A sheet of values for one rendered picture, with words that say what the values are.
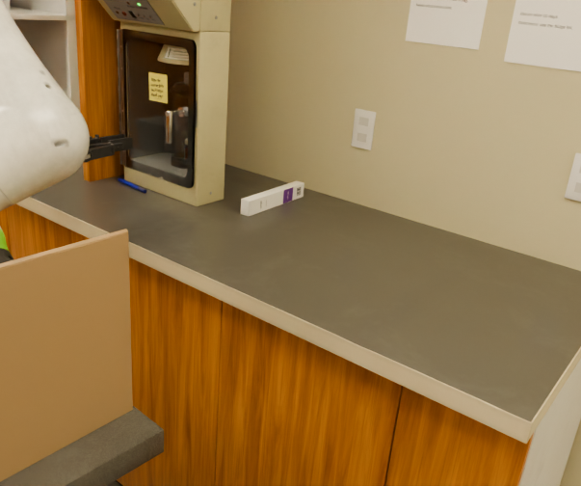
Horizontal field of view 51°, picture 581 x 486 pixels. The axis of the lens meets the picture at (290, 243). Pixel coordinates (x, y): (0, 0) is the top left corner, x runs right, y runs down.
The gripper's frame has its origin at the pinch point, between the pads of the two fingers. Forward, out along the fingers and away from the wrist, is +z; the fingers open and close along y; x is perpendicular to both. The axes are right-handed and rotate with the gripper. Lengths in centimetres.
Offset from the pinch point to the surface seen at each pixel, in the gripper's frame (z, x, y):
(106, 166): 19.9, 17.3, 31.3
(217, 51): 28.9, -21.9, -4.7
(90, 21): 16.1, -25.0, 32.3
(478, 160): 66, -2, -67
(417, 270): 32, 19, -71
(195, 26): 20.7, -28.1, -4.6
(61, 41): 65, -7, 122
